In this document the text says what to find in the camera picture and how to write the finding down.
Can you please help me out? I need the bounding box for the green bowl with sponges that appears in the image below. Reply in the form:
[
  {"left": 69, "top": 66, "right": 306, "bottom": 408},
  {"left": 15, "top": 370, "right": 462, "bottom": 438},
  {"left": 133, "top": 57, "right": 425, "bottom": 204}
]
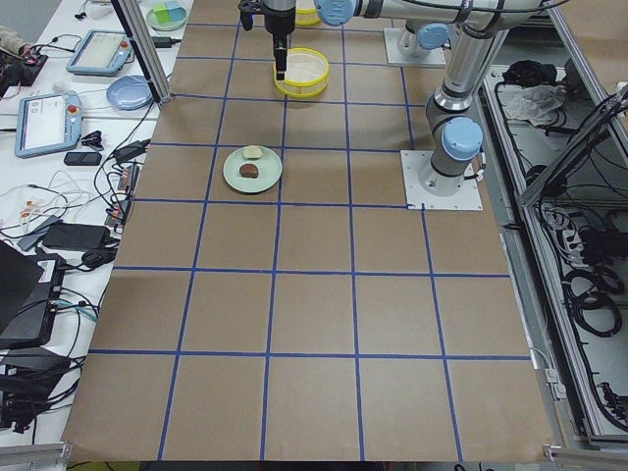
[{"left": 146, "top": 1, "right": 188, "bottom": 31}]

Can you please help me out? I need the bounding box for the lower blue teach pendant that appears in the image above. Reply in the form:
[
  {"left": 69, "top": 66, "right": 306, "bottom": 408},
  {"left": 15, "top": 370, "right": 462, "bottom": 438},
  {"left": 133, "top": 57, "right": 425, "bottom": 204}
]
[{"left": 15, "top": 92, "right": 82, "bottom": 159}]

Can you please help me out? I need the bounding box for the black laptop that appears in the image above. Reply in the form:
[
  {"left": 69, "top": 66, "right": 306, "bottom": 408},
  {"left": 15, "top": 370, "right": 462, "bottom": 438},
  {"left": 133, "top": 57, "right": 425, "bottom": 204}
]
[{"left": 1, "top": 242, "right": 66, "bottom": 349}]

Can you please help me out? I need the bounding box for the upper blue teach pendant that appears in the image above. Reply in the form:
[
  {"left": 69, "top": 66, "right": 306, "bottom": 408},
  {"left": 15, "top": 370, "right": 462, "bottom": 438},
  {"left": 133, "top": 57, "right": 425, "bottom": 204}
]
[{"left": 66, "top": 29, "right": 132, "bottom": 77}]

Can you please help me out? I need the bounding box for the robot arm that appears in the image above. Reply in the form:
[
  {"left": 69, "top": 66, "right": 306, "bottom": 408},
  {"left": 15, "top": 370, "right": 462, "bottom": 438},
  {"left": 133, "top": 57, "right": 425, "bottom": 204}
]
[
  {"left": 397, "top": 21, "right": 449, "bottom": 57},
  {"left": 314, "top": 1, "right": 545, "bottom": 196}
]

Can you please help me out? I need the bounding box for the light green plate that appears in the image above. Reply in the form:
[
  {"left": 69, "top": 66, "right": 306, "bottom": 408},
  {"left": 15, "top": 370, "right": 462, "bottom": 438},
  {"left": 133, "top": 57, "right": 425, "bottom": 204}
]
[{"left": 223, "top": 145, "right": 283, "bottom": 193}]

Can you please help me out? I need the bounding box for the blue plate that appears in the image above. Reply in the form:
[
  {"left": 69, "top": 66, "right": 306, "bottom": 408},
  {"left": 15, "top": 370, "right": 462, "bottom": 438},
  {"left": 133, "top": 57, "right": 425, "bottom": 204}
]
[{"left": 106, "top": 76, "right": 153, "bottom": 111}]

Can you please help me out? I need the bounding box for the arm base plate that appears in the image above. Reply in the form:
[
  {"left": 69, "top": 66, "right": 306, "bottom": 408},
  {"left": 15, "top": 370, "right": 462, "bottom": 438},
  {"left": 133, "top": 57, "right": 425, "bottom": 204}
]
[
  {"left": 400, "top": 150, "right": 483, "bottom": 211},
  {"left": 384, "top": 24, "right": 448, "bottom": 69}
]

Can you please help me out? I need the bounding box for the yellow steamer basket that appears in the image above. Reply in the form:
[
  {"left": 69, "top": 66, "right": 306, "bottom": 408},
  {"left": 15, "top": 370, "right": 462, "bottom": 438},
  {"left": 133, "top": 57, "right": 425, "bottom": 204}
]
[
  {"left": 295, "top": 7, "right": 321, "bottom": 26},
  {"left": 274, "top": 47, "right": 330, "bottom": 99}
]

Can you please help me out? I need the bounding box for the blue teach pendant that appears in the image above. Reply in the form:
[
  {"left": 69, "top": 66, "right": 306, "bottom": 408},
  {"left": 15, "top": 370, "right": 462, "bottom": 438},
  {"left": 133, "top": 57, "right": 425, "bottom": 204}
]
[
  {"left": 15, "top": 92, "right": 82, "bottom": 159},
  {"left": 66, "top": 29, "right": 132, "bottom": 77}
]

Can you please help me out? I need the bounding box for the brown steamed bun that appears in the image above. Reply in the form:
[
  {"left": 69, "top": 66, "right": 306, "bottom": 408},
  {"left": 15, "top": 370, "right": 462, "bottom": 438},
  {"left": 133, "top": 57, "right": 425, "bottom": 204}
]
[{"left": 238, "top": 163, "right": 259, "bottom": 179}]

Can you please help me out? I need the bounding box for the brown paper table cover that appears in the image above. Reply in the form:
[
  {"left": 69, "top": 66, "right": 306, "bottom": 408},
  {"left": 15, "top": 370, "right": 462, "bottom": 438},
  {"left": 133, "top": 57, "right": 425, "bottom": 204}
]
[{"left": 65, "top": 1, "right": 552, "bottom": 461}]

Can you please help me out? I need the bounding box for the aluminium frame post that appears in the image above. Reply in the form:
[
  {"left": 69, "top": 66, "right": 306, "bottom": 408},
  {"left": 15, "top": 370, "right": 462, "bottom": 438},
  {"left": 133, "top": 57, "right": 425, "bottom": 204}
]
[{"left": 111, "top": 0, "right": 172, "bottom": 107}]

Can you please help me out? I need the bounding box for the black power adapter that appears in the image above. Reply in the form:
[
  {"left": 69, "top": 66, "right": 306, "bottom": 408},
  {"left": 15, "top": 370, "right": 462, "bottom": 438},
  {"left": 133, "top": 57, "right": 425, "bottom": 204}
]
[{"left": 151, "top": 36, "right": 182, "bottom": 49}]

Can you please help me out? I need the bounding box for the white crumpled cloth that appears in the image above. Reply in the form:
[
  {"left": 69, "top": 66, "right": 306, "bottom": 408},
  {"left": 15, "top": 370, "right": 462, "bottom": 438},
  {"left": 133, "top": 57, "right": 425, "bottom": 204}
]
[{"left": 504, "top": 84, "right": 567, "bottom": 127}]

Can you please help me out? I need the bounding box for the white steamed bun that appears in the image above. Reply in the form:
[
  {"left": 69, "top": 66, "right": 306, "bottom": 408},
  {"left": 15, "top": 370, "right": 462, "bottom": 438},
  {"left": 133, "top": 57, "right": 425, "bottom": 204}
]
[{"left": 242, "top": 145, "right": 263, "bottom": 160}]

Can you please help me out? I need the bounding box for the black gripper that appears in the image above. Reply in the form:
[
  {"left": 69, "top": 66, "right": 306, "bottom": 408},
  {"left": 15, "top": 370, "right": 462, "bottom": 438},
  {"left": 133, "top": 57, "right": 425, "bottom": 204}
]
[{"left": 238, "top": 0, "right": 296, "bottom": 80}]

